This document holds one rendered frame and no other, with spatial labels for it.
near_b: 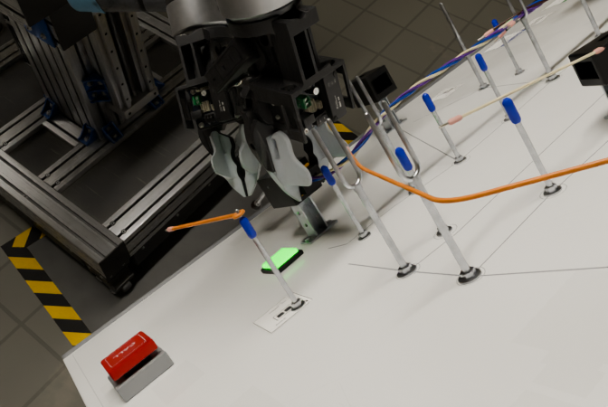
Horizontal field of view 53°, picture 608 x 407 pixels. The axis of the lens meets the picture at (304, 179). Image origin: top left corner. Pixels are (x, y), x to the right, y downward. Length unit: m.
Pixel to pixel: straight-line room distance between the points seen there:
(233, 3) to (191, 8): 0.24
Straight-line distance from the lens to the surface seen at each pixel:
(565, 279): 0.41
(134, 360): 0.63
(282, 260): 0.68
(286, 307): 0.59
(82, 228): 1.83
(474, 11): 2.84
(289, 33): 0.54
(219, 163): 0.79
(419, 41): 2.64
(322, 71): 0.57
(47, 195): 1.94
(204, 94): 0.76
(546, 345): 0.37
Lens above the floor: 1.69
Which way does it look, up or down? 53 degrees down
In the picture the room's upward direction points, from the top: straight up
